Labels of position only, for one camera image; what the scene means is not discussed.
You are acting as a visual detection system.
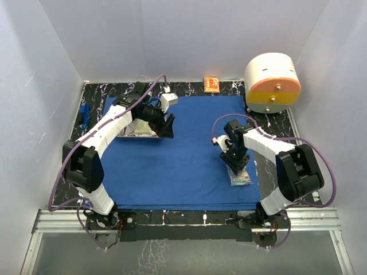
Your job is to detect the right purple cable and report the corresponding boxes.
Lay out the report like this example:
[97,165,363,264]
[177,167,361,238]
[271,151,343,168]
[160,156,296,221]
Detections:
[211,113,337,250]

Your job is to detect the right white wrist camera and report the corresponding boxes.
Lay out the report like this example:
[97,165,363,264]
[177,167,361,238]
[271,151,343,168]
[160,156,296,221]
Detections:
[211,135,232,153]

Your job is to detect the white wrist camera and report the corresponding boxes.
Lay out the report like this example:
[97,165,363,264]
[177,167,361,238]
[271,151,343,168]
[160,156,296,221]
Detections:
[211,135,232,153]
[160,86,178,113]

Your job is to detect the green suture packet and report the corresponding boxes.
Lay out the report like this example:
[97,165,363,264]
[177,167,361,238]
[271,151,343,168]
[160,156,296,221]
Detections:
[134,119,155,136]

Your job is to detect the metal instrument tray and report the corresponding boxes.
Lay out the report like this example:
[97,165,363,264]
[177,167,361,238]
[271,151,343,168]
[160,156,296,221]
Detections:
[116,119,163,142]

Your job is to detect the blue surgical drape cloth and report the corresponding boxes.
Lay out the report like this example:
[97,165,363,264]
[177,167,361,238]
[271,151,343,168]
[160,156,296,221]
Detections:
[101,96,260,211]

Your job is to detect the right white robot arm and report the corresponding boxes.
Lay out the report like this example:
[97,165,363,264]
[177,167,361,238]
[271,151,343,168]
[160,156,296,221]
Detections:
[212,120,325,227]

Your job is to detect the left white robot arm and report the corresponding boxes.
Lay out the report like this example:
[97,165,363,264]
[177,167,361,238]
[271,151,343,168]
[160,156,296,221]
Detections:
[63,82,178,229]

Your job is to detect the beige gauze ball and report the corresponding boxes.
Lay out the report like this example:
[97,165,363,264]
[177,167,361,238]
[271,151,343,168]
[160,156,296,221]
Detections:
[227,166,252,186]

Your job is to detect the small blue plastic clip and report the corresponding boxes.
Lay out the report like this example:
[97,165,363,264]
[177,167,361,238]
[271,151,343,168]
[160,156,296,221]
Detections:
[77,103,89,130]

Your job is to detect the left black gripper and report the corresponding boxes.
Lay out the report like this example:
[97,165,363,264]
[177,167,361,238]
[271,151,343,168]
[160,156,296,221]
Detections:
[138,102,175,139]

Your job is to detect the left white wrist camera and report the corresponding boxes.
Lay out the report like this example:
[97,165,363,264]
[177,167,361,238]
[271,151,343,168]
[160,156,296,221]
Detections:
[160,86,178,113]

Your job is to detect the aluminium frame extrusion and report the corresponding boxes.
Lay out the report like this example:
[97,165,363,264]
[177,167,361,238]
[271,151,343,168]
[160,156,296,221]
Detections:
[21,207,354,274]

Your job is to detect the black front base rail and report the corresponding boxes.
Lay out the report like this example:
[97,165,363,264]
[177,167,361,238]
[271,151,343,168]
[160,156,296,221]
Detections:
[114,209,291,243]

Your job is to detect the small orange circuit board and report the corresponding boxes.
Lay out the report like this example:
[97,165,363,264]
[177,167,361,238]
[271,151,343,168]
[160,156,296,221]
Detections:
[204,77,220,93]

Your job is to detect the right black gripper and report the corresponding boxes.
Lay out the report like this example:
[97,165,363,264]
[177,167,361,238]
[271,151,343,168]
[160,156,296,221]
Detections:
[220,143,249,174]

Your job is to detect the pink cylindrical tissue phantom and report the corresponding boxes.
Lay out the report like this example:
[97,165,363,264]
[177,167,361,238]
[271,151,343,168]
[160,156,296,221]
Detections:
[244,53,301,113]

